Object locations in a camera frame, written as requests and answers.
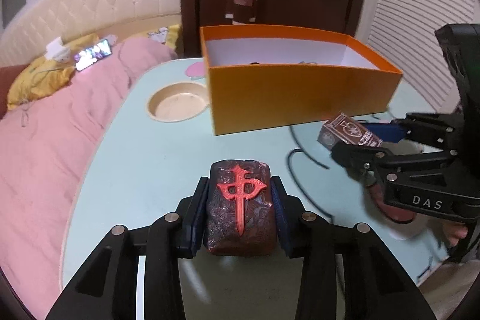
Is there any dark red mahjong tile block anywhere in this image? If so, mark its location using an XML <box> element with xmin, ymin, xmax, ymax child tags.
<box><xmin>203</xmin><ymin>160</ymin><xmax>277</xmax><ymax>257</ymax></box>

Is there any person's right hand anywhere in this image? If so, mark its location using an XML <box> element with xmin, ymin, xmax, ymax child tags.
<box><xmin>442</xmin><ymin>220</ymin><xmax>468</xmax><ymax>248</ymax></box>

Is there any smartphone with lit screen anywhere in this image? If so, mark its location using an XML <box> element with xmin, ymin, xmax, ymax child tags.
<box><xmin>74</xmin><ymin>39</ymin><xmax>112</xmax><ymax>71</ymax></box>

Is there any cream fleece blanket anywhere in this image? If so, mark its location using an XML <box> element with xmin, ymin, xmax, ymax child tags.
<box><xmin>419</xmin><ymin>260</ymin><xmax>479</xmax><ymax>319</ymax></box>

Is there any brown playing card box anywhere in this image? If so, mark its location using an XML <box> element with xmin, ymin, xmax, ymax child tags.
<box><xmin>317</xmin><ymin>113</ymin><xmax>383</xmax><ymax>150</ymax></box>

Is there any yellow cartoon pillow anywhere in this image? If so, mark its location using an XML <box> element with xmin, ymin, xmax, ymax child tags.
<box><xmin>7</xmin><ymin>24</ymin><xmax>181</xmax><ymax>110</ymax></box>

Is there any orange white cardboard box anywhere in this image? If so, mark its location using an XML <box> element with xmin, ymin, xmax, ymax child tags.
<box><xmin>199</xmin><ymin>24</ymin><xmax>403</xmax><ymax>136</ymax></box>

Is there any cream tufted headboard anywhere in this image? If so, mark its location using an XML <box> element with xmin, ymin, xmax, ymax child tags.
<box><xmin>1</xmin><ymin>0</ymin><xmax>181</xmax><ymax>67</ymax></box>

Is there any pink bed quilt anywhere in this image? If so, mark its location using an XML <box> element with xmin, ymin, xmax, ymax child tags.
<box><xmin>1</xmin><ymin>37</ymin><xmax>176</xmax><ymax>319</ymax></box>

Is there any white charger plug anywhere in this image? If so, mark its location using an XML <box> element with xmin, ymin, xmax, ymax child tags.
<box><xmin>45</xmin><ymin>37</ymin><xmax>71</xmax><ymax>62</ymax></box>

